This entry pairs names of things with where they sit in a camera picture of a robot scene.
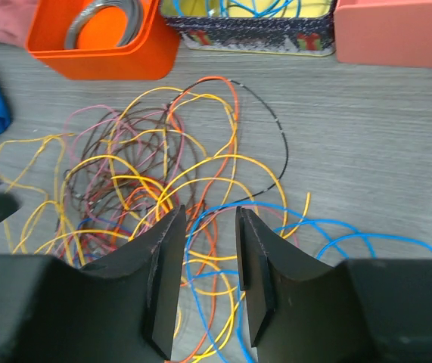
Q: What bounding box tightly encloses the salmon pink drawer box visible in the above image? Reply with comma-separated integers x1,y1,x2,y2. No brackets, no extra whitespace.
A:
334,1,432,68

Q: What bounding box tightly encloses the black thin wire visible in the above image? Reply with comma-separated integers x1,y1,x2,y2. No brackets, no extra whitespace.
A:
166,77,289,213

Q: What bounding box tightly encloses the salmon red cloth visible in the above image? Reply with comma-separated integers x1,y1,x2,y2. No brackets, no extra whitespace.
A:
0,0,38,48

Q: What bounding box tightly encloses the gold metal tin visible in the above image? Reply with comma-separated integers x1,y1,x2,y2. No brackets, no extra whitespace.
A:
160,1,337,57

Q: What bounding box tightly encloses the yellow wire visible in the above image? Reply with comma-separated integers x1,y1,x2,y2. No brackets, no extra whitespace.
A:
0,86,311,363

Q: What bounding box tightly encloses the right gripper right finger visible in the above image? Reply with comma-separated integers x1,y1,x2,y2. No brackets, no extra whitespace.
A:
235,208,432,362

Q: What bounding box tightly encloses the brown wire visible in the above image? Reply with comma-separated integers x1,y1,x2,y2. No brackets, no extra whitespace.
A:
64,107,209,220

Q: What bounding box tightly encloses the red wire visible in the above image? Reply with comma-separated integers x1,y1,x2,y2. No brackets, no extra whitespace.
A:
58,222,133,262

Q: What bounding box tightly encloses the orange wire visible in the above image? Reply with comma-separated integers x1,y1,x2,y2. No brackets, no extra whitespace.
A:
109,76,241,355

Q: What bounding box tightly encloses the dark blue wire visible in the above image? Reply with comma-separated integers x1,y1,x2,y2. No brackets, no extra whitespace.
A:
75,217,133,262

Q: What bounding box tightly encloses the pink wire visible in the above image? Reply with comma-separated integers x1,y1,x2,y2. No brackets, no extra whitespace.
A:
58,105,300,265

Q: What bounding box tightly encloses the light blue wire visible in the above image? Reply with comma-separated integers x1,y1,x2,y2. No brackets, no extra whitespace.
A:
169,0,432,363

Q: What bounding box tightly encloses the grey wire coil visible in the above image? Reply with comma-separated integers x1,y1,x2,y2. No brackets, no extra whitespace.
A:
64,0,151,50

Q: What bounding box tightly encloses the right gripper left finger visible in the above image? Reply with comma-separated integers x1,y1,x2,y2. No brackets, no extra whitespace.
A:
0,206,186,362

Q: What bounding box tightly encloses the orange plastic box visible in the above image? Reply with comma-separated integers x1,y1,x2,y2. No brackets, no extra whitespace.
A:
25,1,180,80

